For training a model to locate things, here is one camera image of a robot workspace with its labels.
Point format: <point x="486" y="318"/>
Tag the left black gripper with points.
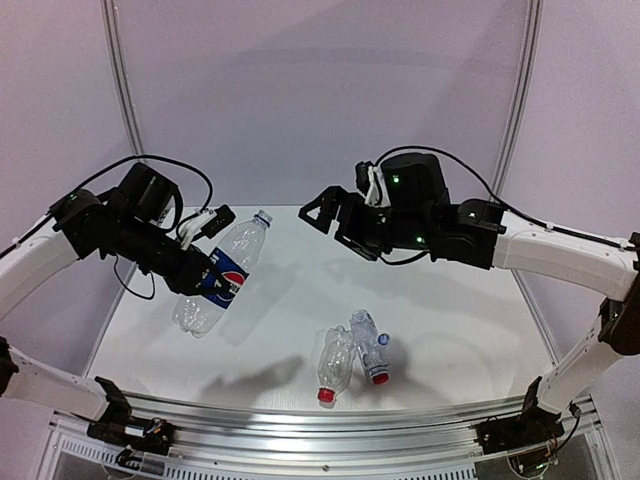
<point x="195" y="273"/>

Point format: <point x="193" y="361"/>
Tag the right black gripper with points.
<point x="353" y="220"/>

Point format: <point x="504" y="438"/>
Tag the Pepsi label plastic bottle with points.
<point x="234" y="258"/>

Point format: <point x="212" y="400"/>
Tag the clear bottle red cap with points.
<point x="335" y="367"/>

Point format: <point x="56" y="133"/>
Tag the white bottle cap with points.
<point x="383" y="340"/>

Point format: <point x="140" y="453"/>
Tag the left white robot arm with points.
<point x="74" y="228"/>

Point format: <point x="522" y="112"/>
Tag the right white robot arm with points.
<point x="486" y="235"/>

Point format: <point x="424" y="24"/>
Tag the crushed bottle red cap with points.
<point x="374" y="359"/>

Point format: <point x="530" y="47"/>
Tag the front aluminium rail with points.
<point x="223" y="443"/>

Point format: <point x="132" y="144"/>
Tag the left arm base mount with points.
<point x="117" y="426"/>

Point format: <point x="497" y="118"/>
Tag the right aluminium frame post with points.
<point x="515" y="31"/>

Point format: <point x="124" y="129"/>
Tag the aluminium frame post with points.
<point x="115" y="47"/>
<point x="515" y="31"/>

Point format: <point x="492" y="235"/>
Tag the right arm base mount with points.
<point x="536" y="423"/>

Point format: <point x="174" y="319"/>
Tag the left aluminium frame post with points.
<point x="115" y="47"/>

